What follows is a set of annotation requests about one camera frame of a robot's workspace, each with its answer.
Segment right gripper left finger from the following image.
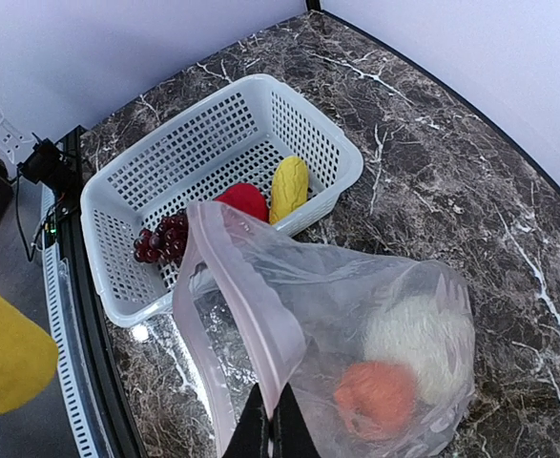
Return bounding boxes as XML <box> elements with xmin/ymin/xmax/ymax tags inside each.
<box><xmin>222</xmin><ymin>384</ymin><xmax>270</xmax><ymax>458</ymax></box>

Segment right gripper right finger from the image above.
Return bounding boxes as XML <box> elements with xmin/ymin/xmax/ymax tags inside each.
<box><xmin>271</xmin><ymin>384</ymin><xmax>320</xmax><ymax>458</ymax></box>

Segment orange toy pumpkin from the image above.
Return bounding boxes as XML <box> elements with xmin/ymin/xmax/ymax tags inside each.
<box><xmin>334</xmin><ymin>361</ymin><xmax>417</xmax><ymax>441</ymax></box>

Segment clear zip top bag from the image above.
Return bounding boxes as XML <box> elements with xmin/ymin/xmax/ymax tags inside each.
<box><xmin>173</xmin><ymin>201</ymin><xmax>474</xmax><ymax>457</ymax></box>

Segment white toy cauliflower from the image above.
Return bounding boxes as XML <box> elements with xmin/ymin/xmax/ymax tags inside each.
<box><xmin>363</xmin><ymin>295</ymin><xmax>475</xmax><ymax>406</ymax></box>

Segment dark red toy grapes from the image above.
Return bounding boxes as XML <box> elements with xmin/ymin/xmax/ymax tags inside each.
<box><xmin>133</xmin><ymin>209</ymin><xmax>189</xmax><ymax>267</ymax></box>

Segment red toy bell pepper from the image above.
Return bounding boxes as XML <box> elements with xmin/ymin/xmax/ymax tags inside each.
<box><xmin>215</xmin><ymin>183</ymin><xmax>269</xmax><ymax>222</ymax></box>

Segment yellow toy fruit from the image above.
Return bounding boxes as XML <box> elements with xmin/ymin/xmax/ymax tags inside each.
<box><xmin>269</xmin><ymin>156</ymin><xmax>309</xmax><ymax>224</ymax></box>
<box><xmin>0</xmin><ymin>296</ymin><xmax>59</xmax><ymax>415</ymax></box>

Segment white plastic basket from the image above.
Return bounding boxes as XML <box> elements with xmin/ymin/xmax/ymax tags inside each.
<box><xmin>80</xmin><ymin>73</ymin><xmax>363</xmax><ymax>328</ymax></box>

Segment black front rail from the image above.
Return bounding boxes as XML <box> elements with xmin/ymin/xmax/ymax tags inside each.
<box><xmin>54</xmin><ymin>126</ymin><xmax>147</xmax><ymax>458</ymax></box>

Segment white slotted cable duct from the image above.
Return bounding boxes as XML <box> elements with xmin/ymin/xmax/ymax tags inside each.
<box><xmin>40</xmin><ymin>185</ymin><xmax>100</xmax><ymax>458</ymax></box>

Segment right black frame post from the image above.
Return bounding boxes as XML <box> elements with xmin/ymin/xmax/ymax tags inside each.
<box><xmin>305</xmin><ymin>0</ymin><xmax>321</xmax><ymax>11</ymax></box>

